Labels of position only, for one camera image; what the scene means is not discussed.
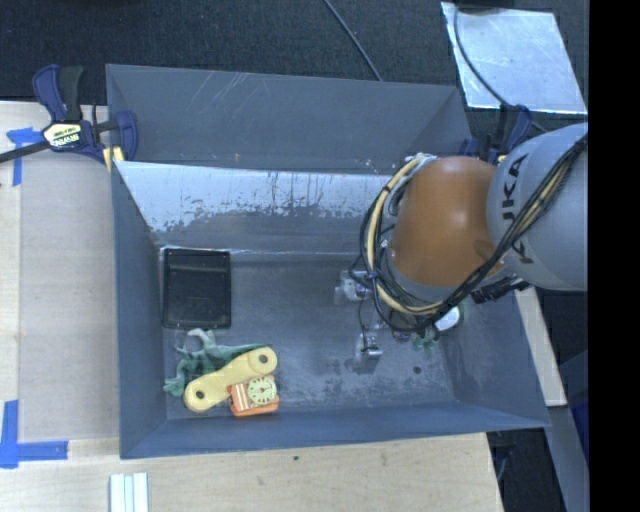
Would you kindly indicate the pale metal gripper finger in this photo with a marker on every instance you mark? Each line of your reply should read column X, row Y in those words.
column 369, row 352
column 349, row 291

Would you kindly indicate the orange toy telephone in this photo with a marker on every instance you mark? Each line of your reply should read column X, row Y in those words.
column 257, row 397

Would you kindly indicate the green toy lizard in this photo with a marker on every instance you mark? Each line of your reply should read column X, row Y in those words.
column 200, row 357

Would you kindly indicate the pale wood board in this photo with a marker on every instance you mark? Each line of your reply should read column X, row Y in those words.
column 65, row 300

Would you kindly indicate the yellow toy telephone handset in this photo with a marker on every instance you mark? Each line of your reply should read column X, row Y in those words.
column 225, row 377

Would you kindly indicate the black flat square box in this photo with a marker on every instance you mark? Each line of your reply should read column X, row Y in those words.
column 197, row 288

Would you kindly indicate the grey metal bin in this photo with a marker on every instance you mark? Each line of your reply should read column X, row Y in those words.
column 300, row 310

